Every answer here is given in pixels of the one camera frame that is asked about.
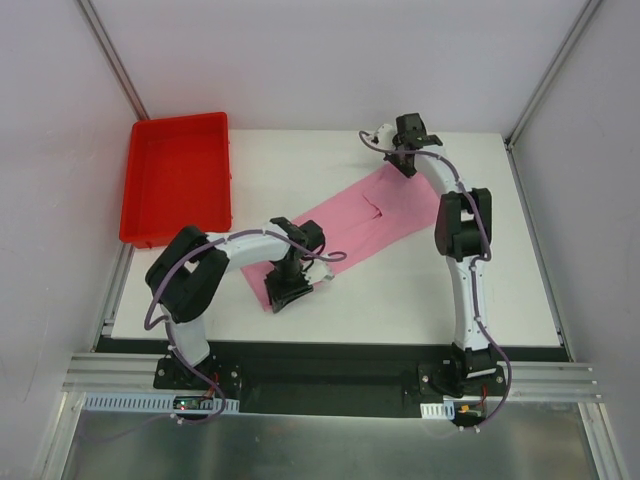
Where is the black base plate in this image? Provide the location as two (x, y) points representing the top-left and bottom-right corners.
(153, 340), (509, 419)

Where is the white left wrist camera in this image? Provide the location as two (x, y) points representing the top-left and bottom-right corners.
(304, 262), (335, 286)

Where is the left aluminium corner post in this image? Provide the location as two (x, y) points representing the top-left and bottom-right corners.
(75, 0), (150, 121)

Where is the red plastic bin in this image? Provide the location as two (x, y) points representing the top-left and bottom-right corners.
(119, 112), (232, 249)

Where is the right white cable duct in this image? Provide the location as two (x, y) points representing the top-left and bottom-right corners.
(420, 401), (455, 421)

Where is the white cable duct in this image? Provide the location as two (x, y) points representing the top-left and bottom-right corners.
(84, 393), (240, 415)
(420, 401), (455, 421)

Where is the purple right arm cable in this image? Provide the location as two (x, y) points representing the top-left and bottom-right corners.
(357, 130), (514, 435)

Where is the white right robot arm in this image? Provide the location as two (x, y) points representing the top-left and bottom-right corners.
(386, 113), (498, 398)

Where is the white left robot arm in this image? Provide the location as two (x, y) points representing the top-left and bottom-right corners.
(144, 217), (334, 389)

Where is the pink t shirt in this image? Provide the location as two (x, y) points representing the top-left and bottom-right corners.
(239, 164), (442, 315)

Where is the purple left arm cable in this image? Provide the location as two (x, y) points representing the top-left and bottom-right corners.
(142, 227), (348, 426)

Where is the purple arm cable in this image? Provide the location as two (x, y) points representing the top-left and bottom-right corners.
(142, 227), (348, 426)
(357, 130), (514, 435)

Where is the left white cable duct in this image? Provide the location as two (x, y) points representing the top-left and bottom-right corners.
(84, 393), (240, 415)

